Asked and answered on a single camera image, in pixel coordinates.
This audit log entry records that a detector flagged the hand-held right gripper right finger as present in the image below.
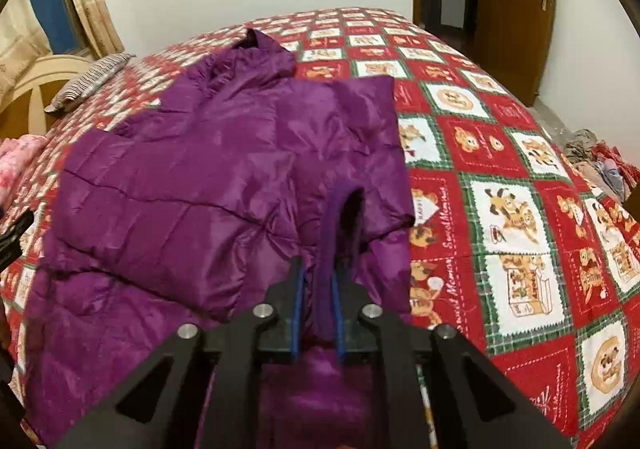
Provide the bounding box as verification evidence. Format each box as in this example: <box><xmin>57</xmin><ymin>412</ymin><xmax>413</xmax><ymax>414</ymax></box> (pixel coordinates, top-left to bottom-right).
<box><xmin>330</xmin><ymin>271</ymin><xmax>573</xmax><ymax>449</ymax></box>

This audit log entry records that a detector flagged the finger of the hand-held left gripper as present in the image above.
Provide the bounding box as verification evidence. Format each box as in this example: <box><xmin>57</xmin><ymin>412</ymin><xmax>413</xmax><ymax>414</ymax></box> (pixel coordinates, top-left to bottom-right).
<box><xmin>0</xmin><ymin>211</ymin><xmax>34</xmax><ymax>271</ymax></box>

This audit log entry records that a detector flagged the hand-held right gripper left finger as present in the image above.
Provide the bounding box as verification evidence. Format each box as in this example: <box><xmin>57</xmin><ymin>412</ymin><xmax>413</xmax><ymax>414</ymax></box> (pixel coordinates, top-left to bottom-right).
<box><xmin>55</xmin><ymin>256</ymin><xmax>307</xmax><ymax>449</ymax></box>

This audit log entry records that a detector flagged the purple down jacket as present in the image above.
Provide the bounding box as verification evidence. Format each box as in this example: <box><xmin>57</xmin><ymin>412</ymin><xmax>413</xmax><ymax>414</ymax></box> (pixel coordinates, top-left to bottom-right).
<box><xmin>22</xmin><ymin>27</ymin><xmax>416</xmax><ymax>449</ymax></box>

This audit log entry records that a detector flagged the pile of clothes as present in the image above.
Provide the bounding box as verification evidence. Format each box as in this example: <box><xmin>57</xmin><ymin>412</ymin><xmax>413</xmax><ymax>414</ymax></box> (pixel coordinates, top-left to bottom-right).
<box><xmin>562</xmin><ymin>129</ymin><xmax>640</xmax><ymax>204</ymax></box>

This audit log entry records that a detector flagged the pink cloth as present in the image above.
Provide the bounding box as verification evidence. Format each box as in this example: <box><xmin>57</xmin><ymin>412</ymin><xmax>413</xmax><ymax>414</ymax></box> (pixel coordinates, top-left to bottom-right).
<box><xmin>0</xmin><ymin>134</ymin><xmax>49</xmax><ymax>210</ymax></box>

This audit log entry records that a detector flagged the cream wooden headboard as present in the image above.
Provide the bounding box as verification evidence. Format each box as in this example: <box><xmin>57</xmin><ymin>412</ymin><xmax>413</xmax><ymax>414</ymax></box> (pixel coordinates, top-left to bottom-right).
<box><xmin>0</xmin><ymin>54</ymin><xmax>93</xmax><ymax>140</ymax></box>

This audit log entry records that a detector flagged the striped pillow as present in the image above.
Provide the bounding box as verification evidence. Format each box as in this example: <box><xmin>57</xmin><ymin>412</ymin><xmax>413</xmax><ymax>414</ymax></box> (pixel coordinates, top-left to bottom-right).
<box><xmin>44</xmin><ymin>53</ymin><xmax>137</xmax><ymax>114</ymax></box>

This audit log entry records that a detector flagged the red printed bedspread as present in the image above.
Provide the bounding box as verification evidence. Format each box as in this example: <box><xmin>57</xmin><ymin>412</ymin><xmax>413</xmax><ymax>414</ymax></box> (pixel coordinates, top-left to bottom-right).
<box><xmin>0</xmin><ymin>6</ymin><xmax>640</xmax><ymax>449</ymax></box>

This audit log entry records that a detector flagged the beige flat curtain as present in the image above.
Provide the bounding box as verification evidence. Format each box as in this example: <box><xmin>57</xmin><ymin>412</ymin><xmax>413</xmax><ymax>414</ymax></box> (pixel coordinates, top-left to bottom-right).
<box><xmin>0</xmin><ymin>0</ymin><xmax>53</xmax><ymax>97</ymax></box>

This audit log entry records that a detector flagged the blue window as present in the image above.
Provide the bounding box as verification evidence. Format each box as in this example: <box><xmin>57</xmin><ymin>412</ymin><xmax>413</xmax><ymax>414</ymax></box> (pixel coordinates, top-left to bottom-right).
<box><xmin>25</xmin><ymin>0</ymin><xmax>92</xmax><ymax>58</ymax></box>

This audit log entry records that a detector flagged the brown wooden door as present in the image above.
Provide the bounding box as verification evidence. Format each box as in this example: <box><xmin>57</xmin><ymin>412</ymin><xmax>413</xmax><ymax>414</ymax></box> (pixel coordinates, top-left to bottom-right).
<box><xmin>472</xmin><ymin>0</ymin><xmax>557</xmax><ymax>108</ymax></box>

